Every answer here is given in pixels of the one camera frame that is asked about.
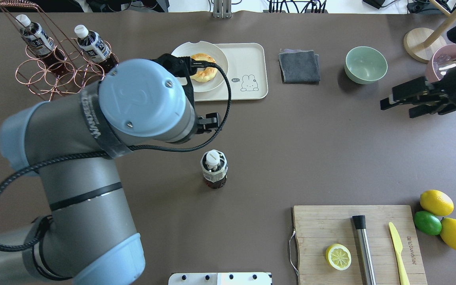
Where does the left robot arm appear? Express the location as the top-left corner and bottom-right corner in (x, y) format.
(0, 58), (456, 285)

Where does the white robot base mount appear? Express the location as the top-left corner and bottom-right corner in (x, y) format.
(168, 272), (273, 285)

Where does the copper wire bottle rack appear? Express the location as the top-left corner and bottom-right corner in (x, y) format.
(0, 0), (112, 101)

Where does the green lime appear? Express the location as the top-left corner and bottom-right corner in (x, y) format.
(413, 211), (442, 236)

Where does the aluminium frame post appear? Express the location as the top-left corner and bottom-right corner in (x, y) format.
(210, 0), (233, 19)

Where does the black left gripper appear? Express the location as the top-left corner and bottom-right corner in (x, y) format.
(196, 112), (221, 135)

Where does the green bowl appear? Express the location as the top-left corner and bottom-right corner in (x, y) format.
(344, 46), (388, 85)

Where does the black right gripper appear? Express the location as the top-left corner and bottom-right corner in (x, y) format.
(380, 26), (456, 118)

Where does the tea bottle white cap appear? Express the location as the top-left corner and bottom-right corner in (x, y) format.
(200, 149), (228, 189)

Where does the wooden cutting board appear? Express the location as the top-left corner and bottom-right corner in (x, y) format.
(293, 205), (428, 285)

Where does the pink bowl with ice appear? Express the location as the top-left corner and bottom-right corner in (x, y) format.
(425, 44), (456, 82)

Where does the glazed donut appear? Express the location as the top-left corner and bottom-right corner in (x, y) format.
(190, 53), (218, 83)

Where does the cream tray with bunny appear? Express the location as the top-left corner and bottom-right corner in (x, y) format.
(195, 43), (268, 102)

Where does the wooden stand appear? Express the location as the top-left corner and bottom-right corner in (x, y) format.
(403, 0), (456, 63)

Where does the grey folded cloth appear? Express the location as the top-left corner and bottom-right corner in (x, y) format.
(278, 49), (321, 84)

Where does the white round plate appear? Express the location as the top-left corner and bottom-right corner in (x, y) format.
(171, 40), (229, 93)

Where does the steel ice scoop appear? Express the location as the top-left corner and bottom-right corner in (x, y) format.
(435, 55), (456, 76)

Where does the tea bottle in rack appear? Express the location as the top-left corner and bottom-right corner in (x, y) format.
(74, 24), (119, 74)
(15, 14), (68, 76)

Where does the yellow plastic knife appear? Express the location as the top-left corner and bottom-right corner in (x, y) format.
(388, 222), (410, 285)

